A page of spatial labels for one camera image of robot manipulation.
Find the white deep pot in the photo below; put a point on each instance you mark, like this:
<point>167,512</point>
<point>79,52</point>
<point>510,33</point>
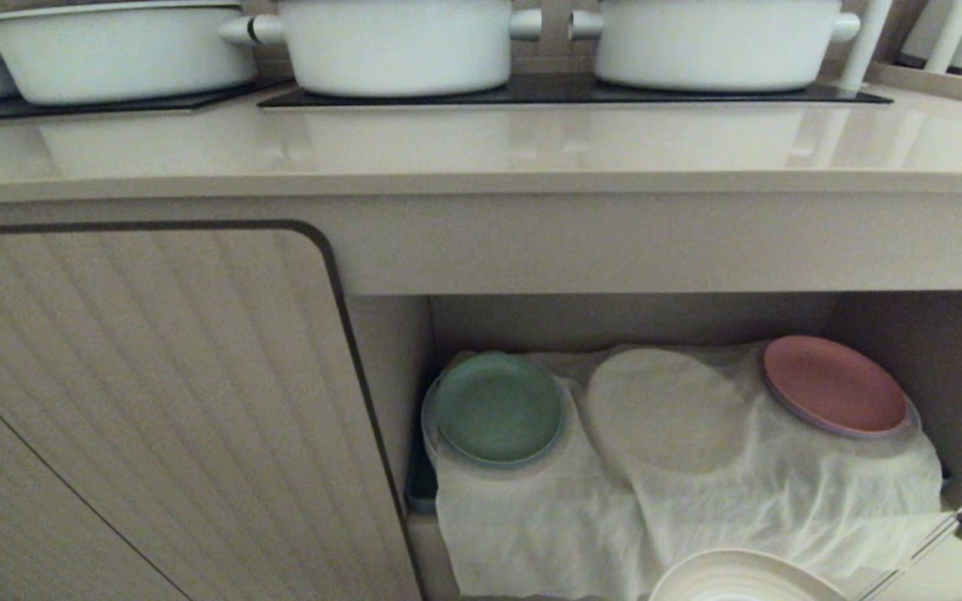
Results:
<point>715,46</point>
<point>397,50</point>

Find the green plate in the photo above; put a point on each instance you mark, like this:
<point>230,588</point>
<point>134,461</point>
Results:
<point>498,409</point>

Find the white cloth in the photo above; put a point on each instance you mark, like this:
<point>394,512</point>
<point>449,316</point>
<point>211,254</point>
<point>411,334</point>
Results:
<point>698,484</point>

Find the white plate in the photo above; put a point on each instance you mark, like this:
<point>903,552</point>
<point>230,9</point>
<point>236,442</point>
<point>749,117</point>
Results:
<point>740,580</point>

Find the black induction cooktop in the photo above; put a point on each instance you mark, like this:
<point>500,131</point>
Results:
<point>72,107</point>
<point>564,93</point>

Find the white rack post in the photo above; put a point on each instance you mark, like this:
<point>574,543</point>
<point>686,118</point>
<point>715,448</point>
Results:
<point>951,33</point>
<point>865,42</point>

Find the pink plate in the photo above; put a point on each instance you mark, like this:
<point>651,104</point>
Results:
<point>833,386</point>

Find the white shallow pot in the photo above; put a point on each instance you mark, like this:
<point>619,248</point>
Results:
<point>113,58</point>

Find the beige ribbed cabinet door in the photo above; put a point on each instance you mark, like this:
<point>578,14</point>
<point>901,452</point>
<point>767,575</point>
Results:
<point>147,417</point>

